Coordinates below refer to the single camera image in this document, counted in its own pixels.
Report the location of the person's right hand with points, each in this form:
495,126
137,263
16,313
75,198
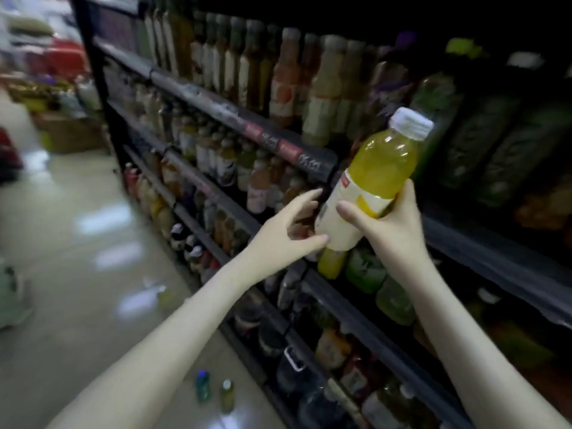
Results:
397,241

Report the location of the person's left hand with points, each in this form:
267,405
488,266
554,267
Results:
277,245

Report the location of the yellow bottle yellow-arrow label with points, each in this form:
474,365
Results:
380,169

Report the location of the row of tea juice bottles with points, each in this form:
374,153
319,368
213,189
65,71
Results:
223,165

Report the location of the row of red yellow bottles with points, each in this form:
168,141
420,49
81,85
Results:
147,196

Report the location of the blue-capped green bottle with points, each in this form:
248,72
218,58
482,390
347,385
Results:
203,386

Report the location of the pale yellow juice bottle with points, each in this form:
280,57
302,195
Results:
324,93

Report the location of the person's left forearm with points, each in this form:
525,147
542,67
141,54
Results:
156,366

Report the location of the person's right forearm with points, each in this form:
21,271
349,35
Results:
469,352

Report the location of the green pictured price label strip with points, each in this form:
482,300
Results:
268,134

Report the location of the brown cardboard box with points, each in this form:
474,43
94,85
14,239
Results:
67,134

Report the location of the green object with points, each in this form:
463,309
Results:
13,294

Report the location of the black bag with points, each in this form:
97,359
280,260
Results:
6,174

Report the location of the stack of red cartons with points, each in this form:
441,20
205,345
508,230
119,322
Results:
67,58

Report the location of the red fire extinguisher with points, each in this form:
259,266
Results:
9,147

